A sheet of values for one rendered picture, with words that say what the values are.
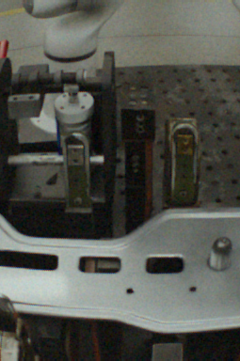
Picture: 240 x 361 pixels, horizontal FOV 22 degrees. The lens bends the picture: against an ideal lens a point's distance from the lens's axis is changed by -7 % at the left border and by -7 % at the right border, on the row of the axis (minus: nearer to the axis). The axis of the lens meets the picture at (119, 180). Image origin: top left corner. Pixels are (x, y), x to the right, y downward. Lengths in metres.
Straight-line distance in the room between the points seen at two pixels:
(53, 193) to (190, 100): 0.71
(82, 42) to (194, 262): 0.58
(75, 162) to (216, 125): 0.72
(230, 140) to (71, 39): 0.49
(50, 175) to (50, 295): 0.27
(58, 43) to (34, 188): 0.38
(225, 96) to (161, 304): 0.94
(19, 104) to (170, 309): 0.35
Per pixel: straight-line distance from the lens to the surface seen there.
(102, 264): 0.87
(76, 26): 1.28
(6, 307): 0.71
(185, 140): 0.90
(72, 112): 0.92
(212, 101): 1.63
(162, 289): 0.83
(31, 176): 1.03
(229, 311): 0.81
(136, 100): 0.92
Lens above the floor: 1.67
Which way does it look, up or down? 44 degrees down
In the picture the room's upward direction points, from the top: 1 degrees counter-clockwise
